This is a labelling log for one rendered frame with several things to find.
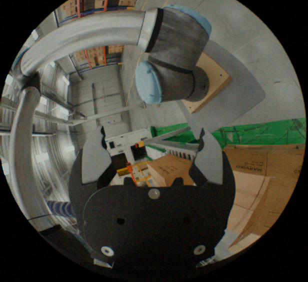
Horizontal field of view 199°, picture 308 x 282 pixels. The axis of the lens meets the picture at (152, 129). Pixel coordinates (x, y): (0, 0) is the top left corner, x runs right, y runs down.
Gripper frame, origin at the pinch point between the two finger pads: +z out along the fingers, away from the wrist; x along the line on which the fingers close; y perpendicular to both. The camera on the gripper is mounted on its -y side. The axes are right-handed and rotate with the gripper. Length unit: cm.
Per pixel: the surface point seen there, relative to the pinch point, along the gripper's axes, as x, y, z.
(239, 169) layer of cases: 68, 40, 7
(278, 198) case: 63, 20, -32
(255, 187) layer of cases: 75, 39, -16
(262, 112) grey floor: 111, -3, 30
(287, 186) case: 73, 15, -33
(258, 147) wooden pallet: 117, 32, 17
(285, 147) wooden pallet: 130, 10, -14
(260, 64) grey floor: 104, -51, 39
